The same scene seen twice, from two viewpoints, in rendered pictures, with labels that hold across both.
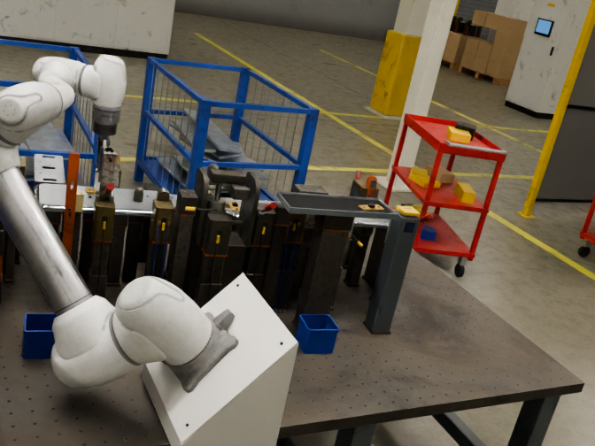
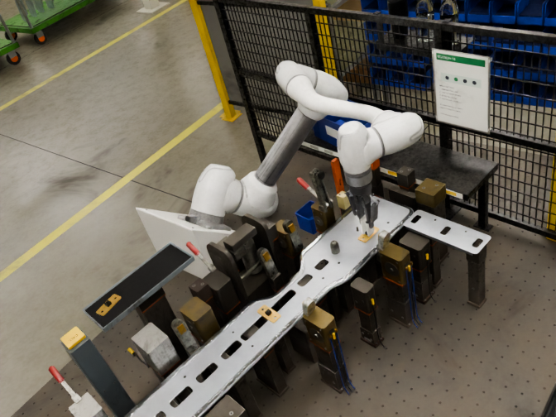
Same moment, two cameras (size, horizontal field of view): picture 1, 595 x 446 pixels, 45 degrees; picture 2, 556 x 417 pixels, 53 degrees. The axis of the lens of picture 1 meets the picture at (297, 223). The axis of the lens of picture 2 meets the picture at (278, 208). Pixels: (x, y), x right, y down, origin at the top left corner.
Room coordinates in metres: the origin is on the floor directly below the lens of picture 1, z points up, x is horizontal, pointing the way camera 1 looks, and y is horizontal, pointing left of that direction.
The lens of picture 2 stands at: (3.63, 0.09, 2.38)
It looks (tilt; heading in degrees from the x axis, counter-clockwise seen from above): 38 degrees down; 168
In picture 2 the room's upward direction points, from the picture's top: 16 degrees counter-clockwise
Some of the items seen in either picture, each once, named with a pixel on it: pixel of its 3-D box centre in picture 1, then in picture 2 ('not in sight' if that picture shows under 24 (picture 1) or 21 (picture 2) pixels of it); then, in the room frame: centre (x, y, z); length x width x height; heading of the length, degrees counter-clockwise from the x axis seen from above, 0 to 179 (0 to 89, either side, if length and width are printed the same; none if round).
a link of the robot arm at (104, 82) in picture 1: (105, 79); (357, 145); (2.24, 0.69, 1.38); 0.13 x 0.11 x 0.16; 87
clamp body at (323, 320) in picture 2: not in sight; (331, 353); (2.52, 0.36, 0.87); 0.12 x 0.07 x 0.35; 23
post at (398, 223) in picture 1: (390, 273); (104, 381); (2.25, -0.35, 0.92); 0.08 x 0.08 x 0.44; 23
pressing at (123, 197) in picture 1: (239, 207); (266, 319); (2.39, 0.21, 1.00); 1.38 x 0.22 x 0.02; 113
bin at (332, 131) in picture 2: not in sight; (346, 125); (1.66, 0.91, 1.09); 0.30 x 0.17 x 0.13; 14
